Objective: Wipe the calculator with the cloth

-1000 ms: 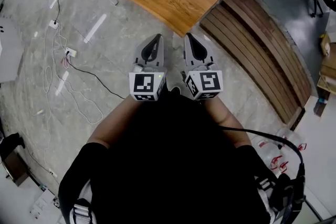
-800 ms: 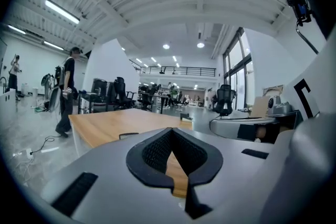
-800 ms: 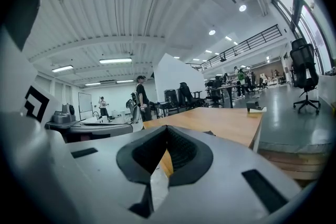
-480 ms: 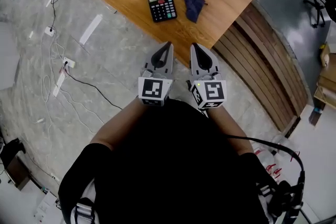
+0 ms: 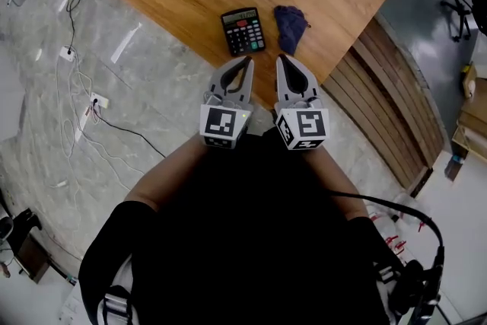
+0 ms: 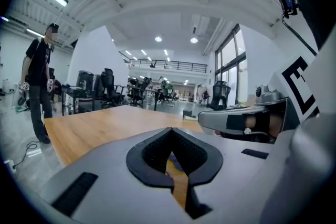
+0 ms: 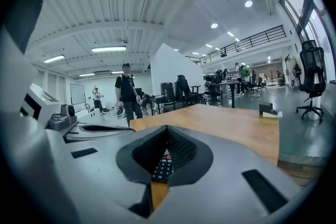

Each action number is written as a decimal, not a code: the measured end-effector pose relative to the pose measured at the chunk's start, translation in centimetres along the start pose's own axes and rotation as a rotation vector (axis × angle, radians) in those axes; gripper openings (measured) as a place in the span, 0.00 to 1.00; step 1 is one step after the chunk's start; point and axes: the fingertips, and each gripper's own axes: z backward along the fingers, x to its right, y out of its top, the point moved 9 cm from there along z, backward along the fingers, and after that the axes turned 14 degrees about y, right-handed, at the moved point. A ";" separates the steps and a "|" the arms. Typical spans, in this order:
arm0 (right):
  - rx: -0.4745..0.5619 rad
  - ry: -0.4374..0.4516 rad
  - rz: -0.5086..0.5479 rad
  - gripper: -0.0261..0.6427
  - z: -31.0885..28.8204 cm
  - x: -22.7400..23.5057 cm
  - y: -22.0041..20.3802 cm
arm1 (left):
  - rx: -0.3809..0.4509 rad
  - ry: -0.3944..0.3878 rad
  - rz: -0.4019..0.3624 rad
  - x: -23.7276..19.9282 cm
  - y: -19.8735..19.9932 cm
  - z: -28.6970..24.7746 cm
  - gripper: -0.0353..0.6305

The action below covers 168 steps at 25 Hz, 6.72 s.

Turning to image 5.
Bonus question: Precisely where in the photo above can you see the black office chair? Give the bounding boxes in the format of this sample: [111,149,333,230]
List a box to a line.
[468,0,487,37]

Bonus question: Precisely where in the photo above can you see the person's left forearm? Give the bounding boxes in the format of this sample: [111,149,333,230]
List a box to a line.
[123,132,215,213]

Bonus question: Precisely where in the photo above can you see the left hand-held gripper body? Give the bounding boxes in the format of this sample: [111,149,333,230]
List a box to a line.
[199,86,255,150]

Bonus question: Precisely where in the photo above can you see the person's black clothing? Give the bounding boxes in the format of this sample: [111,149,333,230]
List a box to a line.
[77,126,406,325]

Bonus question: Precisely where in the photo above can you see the clear bottles with red caps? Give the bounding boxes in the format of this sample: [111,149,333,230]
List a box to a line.
[364,192,423,266]

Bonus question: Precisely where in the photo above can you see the white floor cables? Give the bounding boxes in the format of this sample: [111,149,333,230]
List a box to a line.
[49,47,148,195]

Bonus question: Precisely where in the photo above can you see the dark blue cloth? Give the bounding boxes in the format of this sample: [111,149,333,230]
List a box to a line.
[273,5,310,56]

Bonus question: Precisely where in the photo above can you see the grey harness strap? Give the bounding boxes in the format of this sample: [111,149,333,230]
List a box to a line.
[97,284,132,325]

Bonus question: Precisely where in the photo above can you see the brown wooden box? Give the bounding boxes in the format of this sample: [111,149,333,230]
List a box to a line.
[14,234,52,284]

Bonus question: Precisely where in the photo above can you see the cardboard boxes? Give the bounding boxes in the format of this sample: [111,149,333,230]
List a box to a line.
[450,63,487,165]

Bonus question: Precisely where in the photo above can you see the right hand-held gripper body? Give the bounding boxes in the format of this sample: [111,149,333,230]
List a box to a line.
[273,91,330,151]

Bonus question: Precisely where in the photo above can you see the black office chair base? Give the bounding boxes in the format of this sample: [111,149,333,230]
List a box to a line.
[439,0,473,43]

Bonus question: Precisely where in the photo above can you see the person's right forearm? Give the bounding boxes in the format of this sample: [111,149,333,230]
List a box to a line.
[303,145,369,221]

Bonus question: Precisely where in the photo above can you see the black equipment stand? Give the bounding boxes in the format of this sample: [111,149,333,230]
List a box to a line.
[0,207,43,245]

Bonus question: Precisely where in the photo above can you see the thin black floor cable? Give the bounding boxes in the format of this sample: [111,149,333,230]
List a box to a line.
[65,0,167,159]

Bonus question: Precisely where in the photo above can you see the black belt-mounted device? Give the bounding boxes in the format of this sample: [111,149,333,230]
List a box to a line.
[390,257,445,325]

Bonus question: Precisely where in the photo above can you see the white power strip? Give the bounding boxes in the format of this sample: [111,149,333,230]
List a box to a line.
[58,45,77,62]
[88,91,110,110]

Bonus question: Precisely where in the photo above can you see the black desk calculator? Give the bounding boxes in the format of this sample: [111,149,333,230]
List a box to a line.
[220,7,267,58]

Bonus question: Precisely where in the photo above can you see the thick black cable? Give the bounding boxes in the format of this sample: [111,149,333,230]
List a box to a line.
[329,190,447,271]

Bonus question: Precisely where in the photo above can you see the wooden slat panel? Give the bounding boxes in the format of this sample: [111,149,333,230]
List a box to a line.
[321,16,446,199]

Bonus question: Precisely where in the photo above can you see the white floor tape strip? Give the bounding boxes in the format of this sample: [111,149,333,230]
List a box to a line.
[110,22,143,65]

